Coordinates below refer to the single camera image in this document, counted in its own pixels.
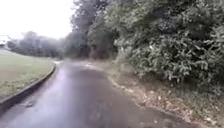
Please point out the grey stone kerb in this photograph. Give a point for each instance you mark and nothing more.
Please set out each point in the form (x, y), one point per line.
(23, 93)

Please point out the wet grey asphalt path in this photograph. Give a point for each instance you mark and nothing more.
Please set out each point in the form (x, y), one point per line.
(78, 100)

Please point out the dense green wood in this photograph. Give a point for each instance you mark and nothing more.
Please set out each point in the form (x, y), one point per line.
(160, 40)

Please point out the distant row of trees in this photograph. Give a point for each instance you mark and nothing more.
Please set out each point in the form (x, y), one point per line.
(35, 46)

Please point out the green grass field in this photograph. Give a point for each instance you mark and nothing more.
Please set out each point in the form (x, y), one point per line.
(20, 70)

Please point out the leaf-strewn dirt verge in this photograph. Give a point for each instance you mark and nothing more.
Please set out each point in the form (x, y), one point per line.
(166, 100)

